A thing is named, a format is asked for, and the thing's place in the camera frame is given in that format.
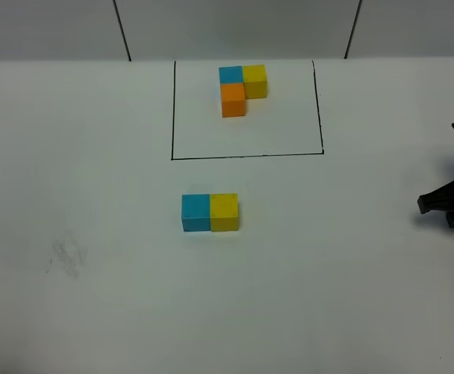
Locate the template yellow cube block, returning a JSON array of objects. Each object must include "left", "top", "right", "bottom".
[{"left": 242, "top": 65, "right": 268, "bottom": 99}]

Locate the template orange cube block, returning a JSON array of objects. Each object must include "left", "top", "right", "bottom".
[{"left": 220, "top": 83, "right": 247, "bottom": 118}]

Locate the template blue cube block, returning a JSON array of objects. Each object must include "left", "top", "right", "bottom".
[{"left": 219, "top": 65, "right": 244, "bottom": 84}]

